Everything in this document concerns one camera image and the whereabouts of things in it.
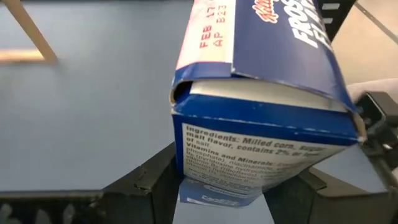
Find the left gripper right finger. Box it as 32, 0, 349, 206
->
264, 167, 398, 224

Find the wooden slatted shelf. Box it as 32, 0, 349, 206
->
0, 0, 59, 65

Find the blue Frosted Flakes cereal box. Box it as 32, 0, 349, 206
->
169, 0, 368, 208

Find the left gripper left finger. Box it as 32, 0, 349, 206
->
0, 143, 180, 224

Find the black metal bracket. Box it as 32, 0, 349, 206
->
354, 91, 398, 190

